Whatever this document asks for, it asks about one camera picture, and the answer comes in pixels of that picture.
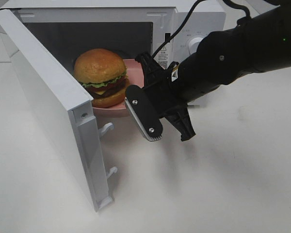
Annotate white warning label sticker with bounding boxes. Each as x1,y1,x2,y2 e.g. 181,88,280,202
155,43,171,69

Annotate burger with lettuce and cheese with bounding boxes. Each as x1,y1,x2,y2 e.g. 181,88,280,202
74,48,130,108

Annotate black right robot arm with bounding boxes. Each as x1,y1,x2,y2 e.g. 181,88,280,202
126,0,291,141

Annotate white microwave oven body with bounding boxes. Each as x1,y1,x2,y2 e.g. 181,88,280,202
0,0,193,112

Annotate white upper microwave knob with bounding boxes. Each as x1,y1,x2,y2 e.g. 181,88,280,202
187,35,204,55

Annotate white microwave door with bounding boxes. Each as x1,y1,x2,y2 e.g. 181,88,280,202
0,9,117,211

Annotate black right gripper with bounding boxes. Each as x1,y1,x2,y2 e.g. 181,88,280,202
135,52,196,141

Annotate pink round plate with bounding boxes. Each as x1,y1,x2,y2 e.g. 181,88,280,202
93,59,144,118

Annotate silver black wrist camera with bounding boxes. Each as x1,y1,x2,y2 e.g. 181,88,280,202
125,85,163,142

